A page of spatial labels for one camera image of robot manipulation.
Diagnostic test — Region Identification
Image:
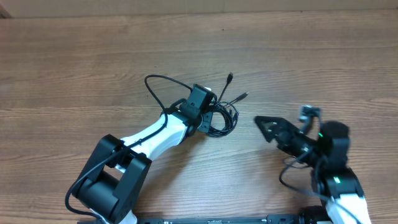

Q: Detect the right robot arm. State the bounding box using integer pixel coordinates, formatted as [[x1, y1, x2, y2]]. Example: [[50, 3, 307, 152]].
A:
[[254, 114, 371, 223]]

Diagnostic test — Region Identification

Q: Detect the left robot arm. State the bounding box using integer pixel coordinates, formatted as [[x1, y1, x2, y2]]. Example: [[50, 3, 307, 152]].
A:
[[68, 84, 216, 223]]

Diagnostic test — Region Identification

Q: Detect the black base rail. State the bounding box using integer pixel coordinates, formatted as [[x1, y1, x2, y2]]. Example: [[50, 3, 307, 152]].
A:
[[77, 213, 307, 224]]

